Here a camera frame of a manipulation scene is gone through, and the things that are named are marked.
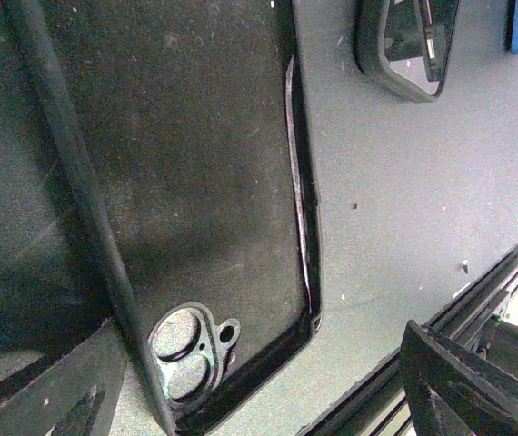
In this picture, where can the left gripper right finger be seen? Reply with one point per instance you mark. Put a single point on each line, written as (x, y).
(451, 391)

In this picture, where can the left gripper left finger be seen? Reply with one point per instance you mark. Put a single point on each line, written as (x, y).
(67, 394)

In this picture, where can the blue smartphone black screen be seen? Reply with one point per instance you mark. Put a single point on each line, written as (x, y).
(404, 45)

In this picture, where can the black aluminium frame rail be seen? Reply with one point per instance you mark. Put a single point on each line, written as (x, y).
(377, 405)

